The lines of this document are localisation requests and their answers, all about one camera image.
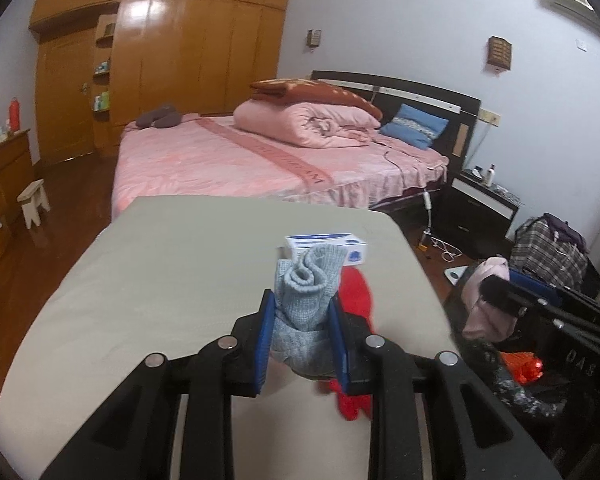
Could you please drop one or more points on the red thermos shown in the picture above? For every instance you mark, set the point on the red thermos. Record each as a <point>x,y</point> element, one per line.
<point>14,114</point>

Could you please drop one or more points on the wall switch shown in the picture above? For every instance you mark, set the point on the wall switch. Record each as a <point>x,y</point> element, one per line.
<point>582,45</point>

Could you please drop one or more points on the small wall lamp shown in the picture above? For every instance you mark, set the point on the small wall lamp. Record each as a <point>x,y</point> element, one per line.
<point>314,37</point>

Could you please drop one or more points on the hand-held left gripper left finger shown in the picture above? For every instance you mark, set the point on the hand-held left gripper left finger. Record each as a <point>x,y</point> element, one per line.
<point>262,345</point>

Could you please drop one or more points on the wooden wardrobe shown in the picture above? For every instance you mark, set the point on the wooden wardrobe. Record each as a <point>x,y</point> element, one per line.
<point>190,50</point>

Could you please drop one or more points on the purple cloth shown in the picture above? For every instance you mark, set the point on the purple cloth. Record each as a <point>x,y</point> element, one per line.
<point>562,227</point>

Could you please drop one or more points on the pink folded quilt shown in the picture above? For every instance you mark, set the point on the pink folded quilt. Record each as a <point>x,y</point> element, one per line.
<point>300,125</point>

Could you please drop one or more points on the small wooden stool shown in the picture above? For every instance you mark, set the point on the small wooden stool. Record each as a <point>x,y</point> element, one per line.
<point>32,202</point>

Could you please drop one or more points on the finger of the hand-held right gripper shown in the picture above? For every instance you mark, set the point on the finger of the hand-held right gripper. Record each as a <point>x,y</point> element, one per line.
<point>537,287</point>
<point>530,307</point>

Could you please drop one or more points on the white and blue box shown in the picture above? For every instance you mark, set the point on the white and blue box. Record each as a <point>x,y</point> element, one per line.
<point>320,238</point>

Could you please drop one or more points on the pink cloth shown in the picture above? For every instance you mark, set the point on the pink cloth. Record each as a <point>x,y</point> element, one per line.
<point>485,305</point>

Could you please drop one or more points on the grey sock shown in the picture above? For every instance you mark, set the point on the grey sock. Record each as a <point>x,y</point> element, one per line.
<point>310,285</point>

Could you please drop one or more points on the white bathroom scale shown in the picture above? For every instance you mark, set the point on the white bathroom scale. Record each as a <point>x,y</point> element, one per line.
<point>452,274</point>

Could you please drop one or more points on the large wooden wall lamp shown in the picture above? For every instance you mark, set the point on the large wooden wall lamp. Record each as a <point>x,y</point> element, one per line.
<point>499,52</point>

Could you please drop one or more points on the black-lined trash bin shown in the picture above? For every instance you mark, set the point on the black-lined trash bin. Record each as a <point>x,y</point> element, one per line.
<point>505,395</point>

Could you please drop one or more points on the dark headboard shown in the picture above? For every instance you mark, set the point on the dark headboard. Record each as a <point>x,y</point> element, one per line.
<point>470,115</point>

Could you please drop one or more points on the orange packet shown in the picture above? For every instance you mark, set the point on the orange packet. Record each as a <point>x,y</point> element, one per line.
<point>522,366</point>

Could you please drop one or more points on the bed with pink sheet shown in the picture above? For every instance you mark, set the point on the bed with pink sheet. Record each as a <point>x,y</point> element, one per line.
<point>205,165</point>

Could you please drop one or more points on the grey neck pillow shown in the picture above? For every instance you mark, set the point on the grey neck pillow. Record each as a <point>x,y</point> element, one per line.
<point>160,116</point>

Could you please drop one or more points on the plaid bag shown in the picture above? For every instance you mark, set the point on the plaid bag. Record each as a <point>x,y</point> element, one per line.
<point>545,250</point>

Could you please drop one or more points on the blue pillow with patterned band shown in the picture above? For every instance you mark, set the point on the blue pillow with patterned band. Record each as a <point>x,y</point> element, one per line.
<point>415,125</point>

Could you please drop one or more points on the red-brown folded blanket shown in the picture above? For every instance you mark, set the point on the red-brown folded blanket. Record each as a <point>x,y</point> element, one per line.
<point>305,91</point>

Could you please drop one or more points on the red cloth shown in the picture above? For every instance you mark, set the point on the red cloth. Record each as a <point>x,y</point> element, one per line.
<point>357,295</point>

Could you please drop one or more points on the grey-covered table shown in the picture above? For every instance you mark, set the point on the grey-covered table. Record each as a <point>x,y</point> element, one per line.
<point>155,285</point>

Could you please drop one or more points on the wooden cabinet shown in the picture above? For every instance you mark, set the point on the wooden cabinet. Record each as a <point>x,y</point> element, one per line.
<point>5,185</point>

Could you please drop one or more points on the white bottle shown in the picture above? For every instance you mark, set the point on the white bottle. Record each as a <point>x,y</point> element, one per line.
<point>490,175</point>

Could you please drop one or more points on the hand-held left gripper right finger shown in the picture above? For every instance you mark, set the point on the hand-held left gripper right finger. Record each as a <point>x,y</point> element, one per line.
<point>340,350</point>

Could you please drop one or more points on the black nightstand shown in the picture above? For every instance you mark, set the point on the black nightstand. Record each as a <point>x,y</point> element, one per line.
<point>480,210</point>

